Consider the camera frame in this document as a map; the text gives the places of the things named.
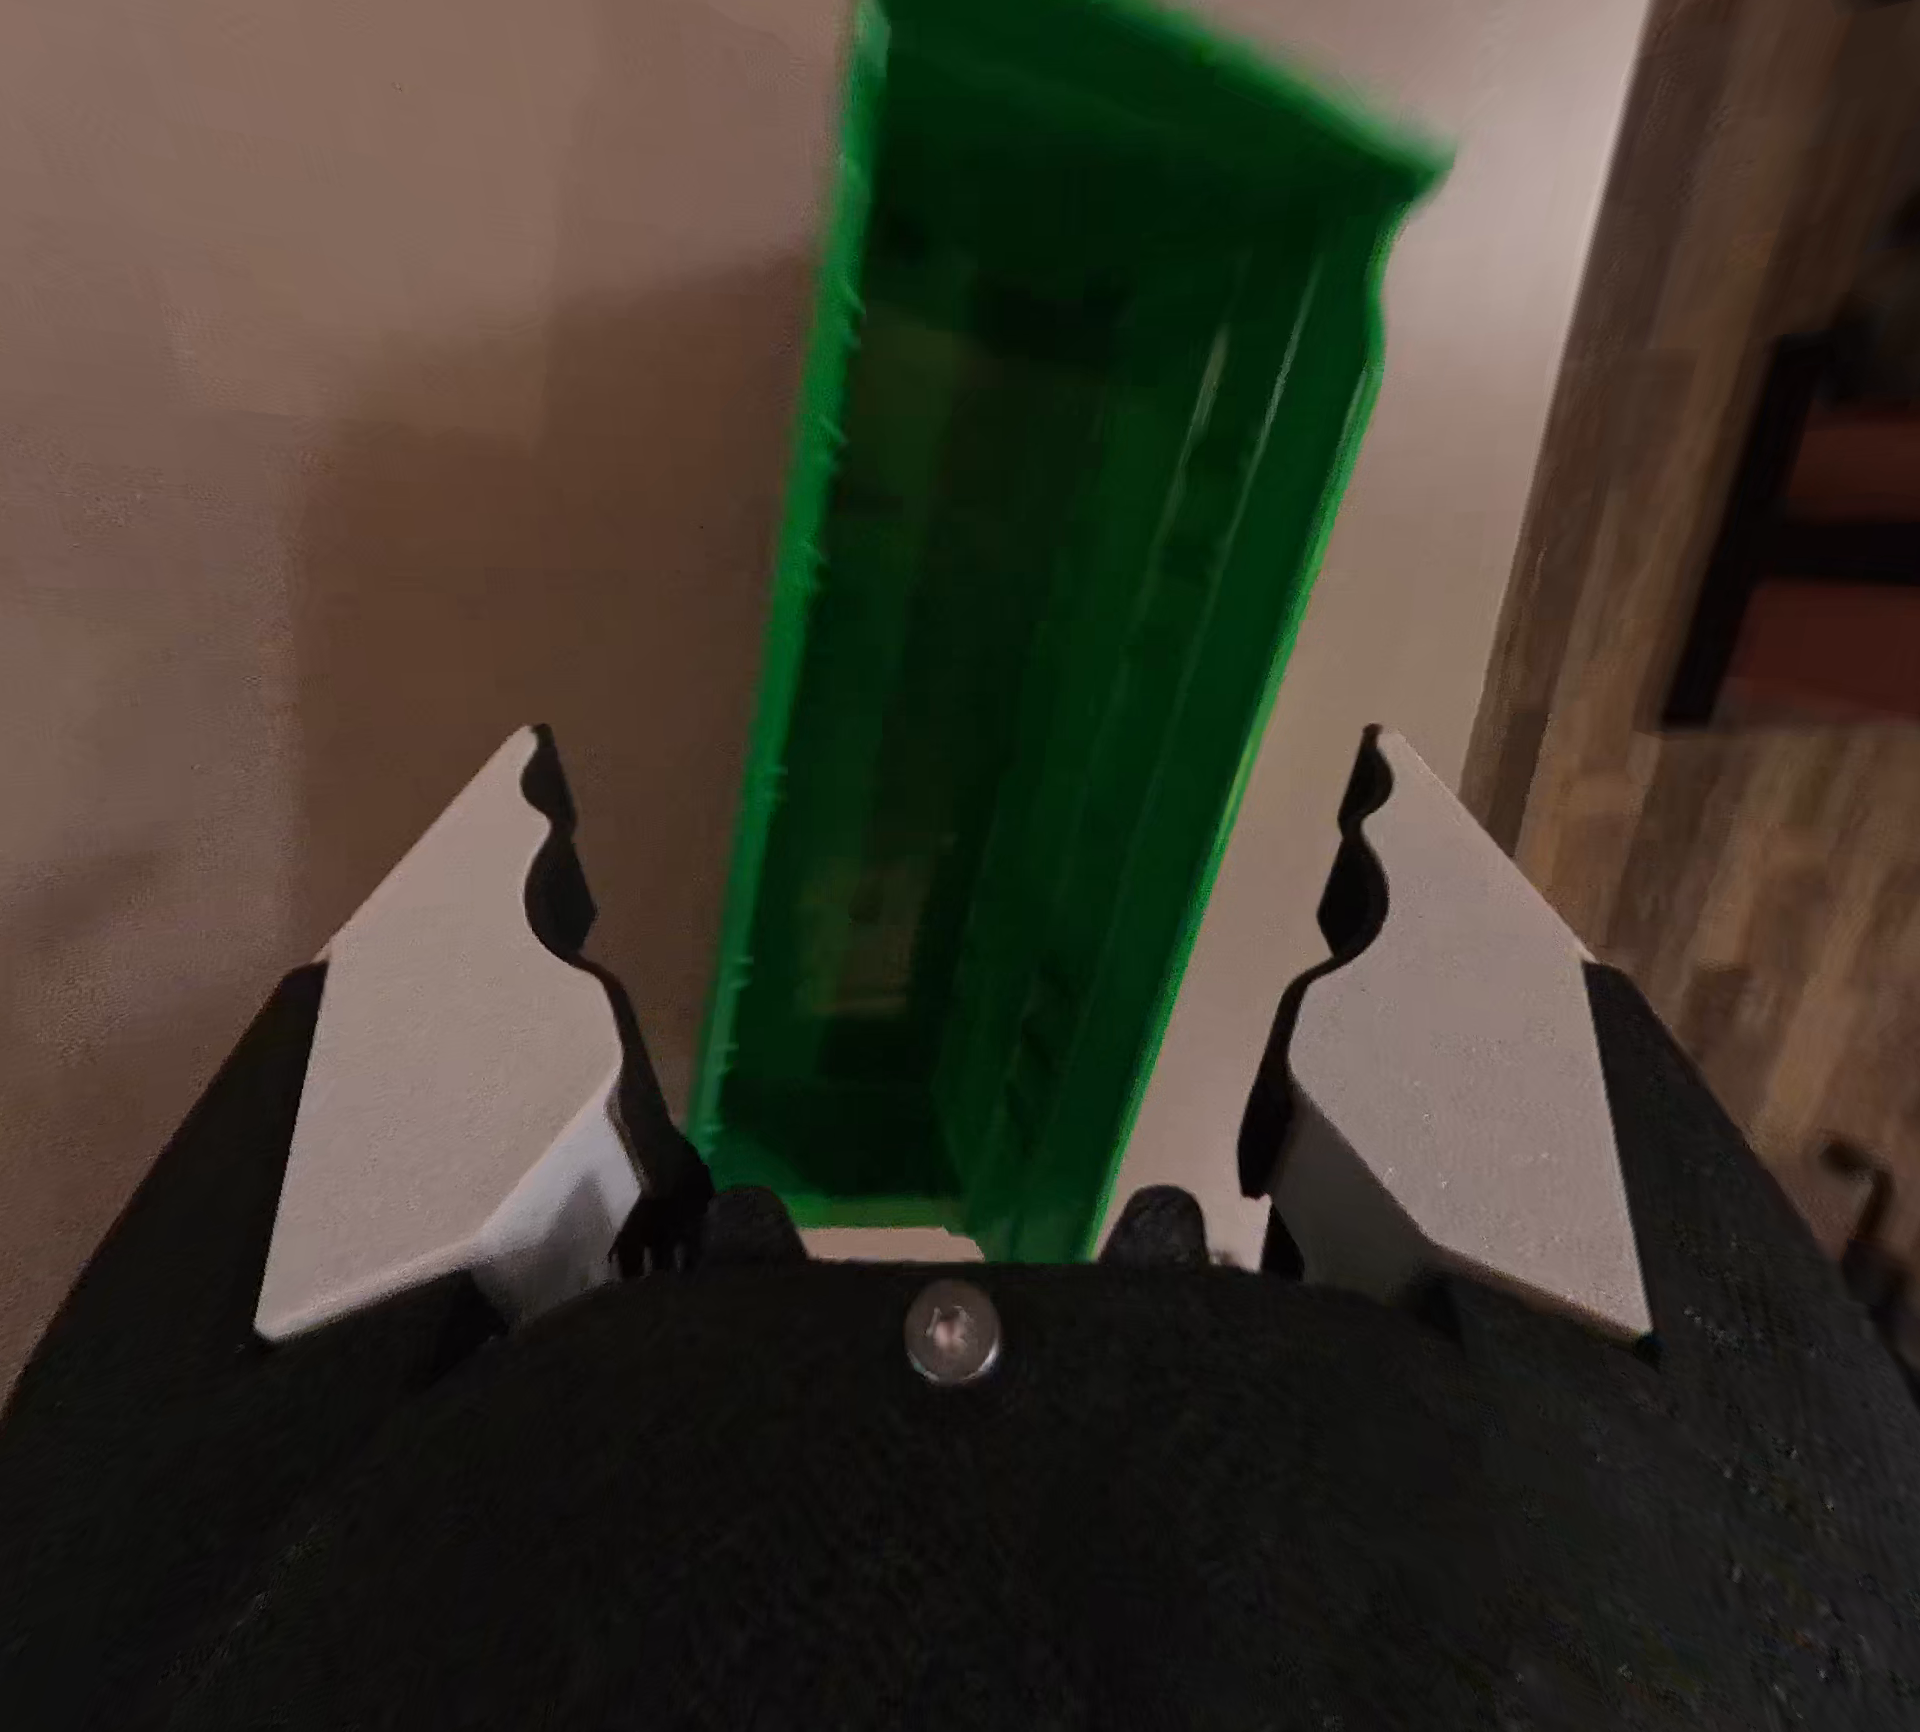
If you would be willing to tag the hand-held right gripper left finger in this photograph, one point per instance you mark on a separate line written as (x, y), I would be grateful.
(440, 1090)

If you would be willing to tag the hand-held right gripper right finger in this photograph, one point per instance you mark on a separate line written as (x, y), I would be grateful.
(1468, 1102)

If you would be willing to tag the green plastic bin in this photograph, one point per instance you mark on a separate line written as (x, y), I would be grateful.
(1017, 563)
(1201, 38)

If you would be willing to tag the dark furniture frame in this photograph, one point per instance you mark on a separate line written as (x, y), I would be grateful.
(1722, 593)

